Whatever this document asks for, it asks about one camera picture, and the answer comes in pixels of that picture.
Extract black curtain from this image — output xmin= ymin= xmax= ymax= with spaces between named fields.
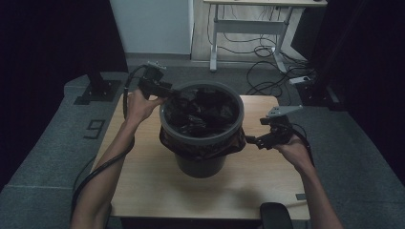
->
xmin=0 ymin=0 xmax=129 ymax=192
xmin=290 ymin=0 xmax=405 ymax=179

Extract black trash bin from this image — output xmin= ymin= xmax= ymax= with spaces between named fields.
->
xmin=159 ymin=80 xmax=247 ymax=179

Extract white power strip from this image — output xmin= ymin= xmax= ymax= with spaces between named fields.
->
xmin=288 ymin=75 xmax=311 ymax=85

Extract person's right hand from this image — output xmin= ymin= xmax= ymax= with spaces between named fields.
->
xmin=273 ymin=135 xmax=314 ymax=173

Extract white cabinet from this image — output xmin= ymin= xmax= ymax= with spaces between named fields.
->
xmin=109 ymin=0 xmax=195 ymax=55

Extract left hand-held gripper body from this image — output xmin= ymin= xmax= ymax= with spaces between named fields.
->
xmin=138 ymin=61 xmax=168 ymax=99

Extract person's left hand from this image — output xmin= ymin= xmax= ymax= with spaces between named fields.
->
xmin=124 ymin=89 xmax=167 ymax=126

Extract black stand base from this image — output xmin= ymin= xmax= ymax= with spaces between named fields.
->
xmin=74 ymin=68 xmax=122 ymax=106

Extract black garbage bag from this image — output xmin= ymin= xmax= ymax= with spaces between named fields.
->
xmin=159 ymin=87 xmax=247 ymax=161

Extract black stand with base plate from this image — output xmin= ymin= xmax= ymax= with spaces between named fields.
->
xmin=295 ymin=73 xmax=347 ymax=112

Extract black cables under desk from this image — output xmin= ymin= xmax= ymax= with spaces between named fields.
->
xmin=206 ymin=4 xmax=309 ymax=61

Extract black chair armrest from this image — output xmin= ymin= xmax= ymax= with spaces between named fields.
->
xmin=260 ymin=202 xmax=294 ymax=229

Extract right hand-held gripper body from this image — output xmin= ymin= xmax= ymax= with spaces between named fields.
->
xmin=266 ymin=104 xmax=304 ymax=149

